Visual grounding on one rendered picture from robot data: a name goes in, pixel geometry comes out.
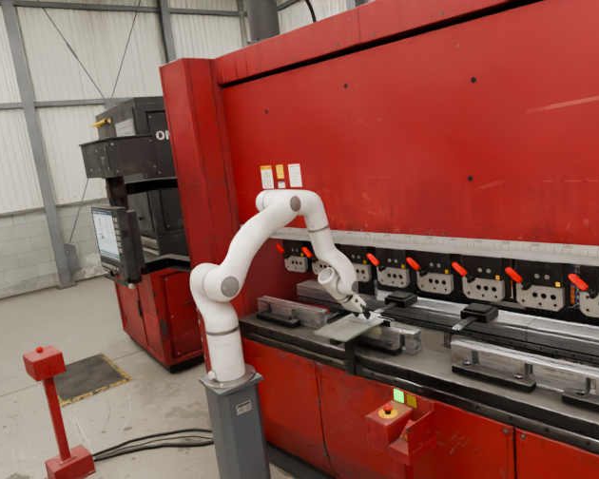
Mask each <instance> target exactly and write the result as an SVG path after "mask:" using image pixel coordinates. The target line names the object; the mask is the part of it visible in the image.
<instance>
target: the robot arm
mask: <svg viewBox="0 0 599 479"><path fill-rule="evenodd" d="M256 206H257V208H258V210H259V211H260V213H259V214H258V215H256V216H254V217H253V218H252V219H250V220H249V221H248V222H247V223H246V224H245V225H244V226H243V227H242V228H241V230H240V231H239V232H238V233H237V235H236V236H235V238H233V240H232V242H231V244H230V246H229V251H228V254H227V256H226V258H225V260H224V262H223V263H222V264H221V265H216V264H211V263H203V264H200V265H198V266H197V267H195V268H194V269H193V271H192V273H191V275H190V289H191V293H192V296H193V297H194V300H195V302H196V304H197V306H198V308H199V310H200V312H201V314H202V316H203V320H204V325H205V331H206V337H207V343H208V349H209V355H210V361H211V367H212V370H211V371H210V372H208V373H206V375H205V376H204V379H203V382H204V385H205V386H207V387H208V388H211V389H215V390H226V389H233V388H236V387H239V386H241V385H244V384H246V383H247V382H249V381H250V380H252V379H253V378H254V376H255V374H256V371H255V368H254V367H253V366H251V365H249V364H245V363H244V358H243V352H242V340H241V333H240V326H239V320H238V316H237V313H236V311H235V309H234V308H233V306H232V304H231V303H230V301H229V300H231V299H233V298H234V297H236V296H237V295H238V293H239V292H240V291H241V289H242V286H243V284H244V281H245V278H246V275H247V272H248V269H249V266H250V263H251V261H252V259H253V257H254V256H255V255H256V253H257V252H258V251H259V249H260V248H261V246H262V245H263V244H264V243H265V241H266V240H267V239H268V238H269V237H270V236H272V235H273V234H274V233H275V232H277V231H278V230H280V229H281V228H282V227H283V226H285V225H286V224H288V223H289V222H291V221H292V220H293V219H294V218H295V217H296V216H297V215H299V216H304V220H305V223H306V227H307V230H308V233H309V237H310V240H311V242H312V245H313V249H314V252H315V255H316V257H317V258H318V259H320V260H322V261H325V262H327V263H328V264H330V265H331V266H333V267H334V268H335V269H336V270H337V271H336V270H335V269H334V268H332V267H327V268H325V269H323V270H322V271H321V272H320V273H319V277H318V280H319V283H320V284H321V285H322V286H323V287H324V288H325V289H326V290H327V291H328V292H329V293H330V295H331V296H332V297H333V298H334V299H335V300H336V301H337V302H339V303H340V304H341V305H342V306H343V307H344V308H345V309H346V310H349V311H350V312H351V313H353V315H354V316H355V317H358V315H359V313H362V314H363V315H364V316H365V317H366V319H368V320H369V318H370V316H371V313H370V312H369V310H370V309H369V308H368V307H366V303H365V302H364V301H363V300H362V299H361V298H360V297H359V296H358V295H356V292H357V290H358V282H357V275H356V272H355V269H354V266H353V264H352V263H351V261H350V260H349V259H348V258H347V257H346V256H344V255H343V254H342V253H341V252H340V251H339V250H338V249H337V248H336V247H335V244H334V242H333V238H332V234H331V230H330V226H329V223H328V220H327V216H326V213H325V209H324V206H323V202H322V200H321V198H320V197H319V195H317V194H316V193H314V192H312V191H308V190H265V191H262V192H261V193H259V195H258V196H257V198H256ZM363 309H364V310H365V311H364V312H362V311H363Z"/></svg>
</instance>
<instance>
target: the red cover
mask: <svg viewBox="0 0 599 479"><path fill-rule="evenodd" d="M532 1H535V0H375V1H372V2H369V3H367V4H364V5H361V6H358V7H355V8H353V9H350V10H346V11H344V12H341V13H338V14H335V15H333V16H330V17H327V18H324V19H321V20H319V21H317V22H314V23H311V24H309V25H306V26H303V27H300V28H298V29H293V30H290V31H287V32H285V33H283V34H280V35H277V36H275V37H272V38H269V39H266V40H264V41H261V42H258V43H256V44H253V45H251V46H248V47H245V48H241V49H238V50H235V51H232V52H230V53H227V54H224V55H222V56H219V57H217V58H215V59H214V62H215V69H216V75H217V82H218V85H219V86H233V85H235V84H239V83H243V82H246V81H250V80H253V79H257V78H260V77H263V76H267V75H270V74H274V73H277V72H281V71H285V70H287V69H291V68H294V67H301V66H304V65H308V64H311V63H315V62H317V61H321V60H325V59H328V58H332V57H335V56H339V55H341V54H345V53H349V52H352V51H356V50H359V49H363V48H368V47H372V46H375V45H379V44H382V43H386V42H390V41H393V40H396V39H399V38H403V37H406V36H410V35H414V34H417V33H420V32H423V31H427V30H430V29H437V28H440V27H444V26H447V25H450V24H454V23H457V22H461V21H464V20H468V19H471V18H475V17H478V16H481V15H485V14H488V13H492V12H496V11H499V10H504V9H508V8H511V7H515V6H519V5H522V4H526V3H529V2H532Z"/></svg>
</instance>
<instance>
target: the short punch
mask: <svg viewBox="0 0 599 479"><path fill-rule="evenodd" d="M357 291H358V293H359V297H364V298H369V299H374V300H377V295H378V293H377V280H376V279H375V280H373V281H367V282H363V281H358V290H357Z"/></svg>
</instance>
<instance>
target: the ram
mask: <svg viewBox="0 0 599 479"><path fill-rule="evenodd" d="M222 101H223V108H224V116H225V122H226V129H227V136H228V142H229V149H230V156H231V162H232V170H233V177H234V184H235V190H236V197H237V204H238V210H239V217H240V224H242V225H245V224H246V223H247V222H248V221H249V220H250V219H252V218H253V217H254V216H256V215H258V214H259V213H260V211H259V210H258V208H257V206H256V198H257V196H258V195H259V193H261V192H262V191H265V190H308V191H312V192H314V193H316V194H317V195H319V197H320V198H321V200H322V202H323V206H324V209H325V213H326V216H327V220H328V223H329V226H330V230H337V231H352V232H368V233H383V234H400V235H415V236H431V237H446V238H462V239H478V240H508V241H525V242H540V243H556V244H571V245H587V246H599V0H543V1H540V2H536V3H533V4H529V5H526V6H523V7H519V8H516V9H512V10H506V11H502V12H498V13H496V14H492V15H489V16H485V17H481V18H478V19H474V20H471V21H468V22H464V23H461V24H457V25H453V26H450V27H446V28H444V29H437V30H434V31H430V32H426V33H423V34H419V35H417V36H413V37H409V38H406V39H402V40H398V41H395V42H392V43H389V44H385V45H381V46H378V47H374V48H368V49H365V50H362V51H358V52H354V53H351V54H347V55H344V56H340V57H337V58H334V59H330V60H326V61H323V62H319V63H316V64H313V65H309V66H306V67H300V68H296V69H292V70H289V71H285V72H282V73H279V74H275V75H272V76H268V77H264V78H261V79H258V80H255V81H251V82H247V83H244V84H240V85H236V86H231V87H228V88H224V89H222ZM292 163H299V165H300V174H301V181H302V187H290V180H289V172H288V164H292ZM279 164H282V167H283V175H284V179H278V176H277V168H276V165H279ZM267 165H271V169H272V177H273V184H274V188H263V186H262V178H261V166H267ZM278 182H285V188H279V184H278ZM332 238H333V242H334V243H340V244H352V245H362V246H374V247H385V248H396V249H407V250H418V251H429V252H440V253H452V254H462V255H474V256H485V257H496V258H507V259H528V260H540V261H551V262H562V263H573V264H584V265H595V266H599V257H593V256H579V255H567V254H554V253H541V252H528V251H514V250H502V249H489V248H476V247H463V246H451V245H437V244H425V243H411V242H399V241H386V240H372V239H347V238H335V237H332Z"/></svg>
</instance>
